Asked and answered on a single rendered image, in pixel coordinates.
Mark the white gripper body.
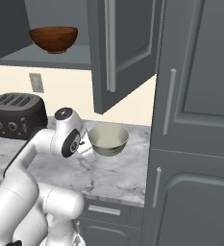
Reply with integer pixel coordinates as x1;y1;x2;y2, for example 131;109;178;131
78;141;97;162

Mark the grey base cabinet door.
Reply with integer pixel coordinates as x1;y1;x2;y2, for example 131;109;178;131
74;217;143;246

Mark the grey tall cabinet door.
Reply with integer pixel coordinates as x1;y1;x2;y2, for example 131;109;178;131
139;148;224;246
149;0;224;160

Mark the pale green bowl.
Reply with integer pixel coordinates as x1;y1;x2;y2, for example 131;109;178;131
87;123;131;158

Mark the grey drawer front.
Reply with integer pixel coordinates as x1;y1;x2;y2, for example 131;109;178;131
79;196;145;230

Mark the dark brown toaster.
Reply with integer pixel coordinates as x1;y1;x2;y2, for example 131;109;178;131
0;92;49;141

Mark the brown wooden bowl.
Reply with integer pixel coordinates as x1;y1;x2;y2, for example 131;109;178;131
29;26;79;55

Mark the grey drawer handle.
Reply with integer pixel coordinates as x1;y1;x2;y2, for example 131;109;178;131
87;204;122;217

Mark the grey base cabinet door handle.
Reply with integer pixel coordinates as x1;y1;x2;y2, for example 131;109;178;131
75;220;82;236

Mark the grey short door handle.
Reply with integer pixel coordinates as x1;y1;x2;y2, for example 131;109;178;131
151;166;163;209

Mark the grey wall outlet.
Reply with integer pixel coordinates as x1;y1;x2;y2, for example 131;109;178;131
28;72;45;94

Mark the grey long door handle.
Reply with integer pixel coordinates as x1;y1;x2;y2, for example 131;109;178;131
162;67;178;136

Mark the grey wall cabinet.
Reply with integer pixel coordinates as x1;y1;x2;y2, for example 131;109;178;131
0;0;92;71

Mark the grey wall cabinet door handle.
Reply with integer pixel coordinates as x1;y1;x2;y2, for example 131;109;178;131
104;0;117;93

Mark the grey wall cabinet door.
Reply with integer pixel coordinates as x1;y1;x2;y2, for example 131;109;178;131
86;0;166;115

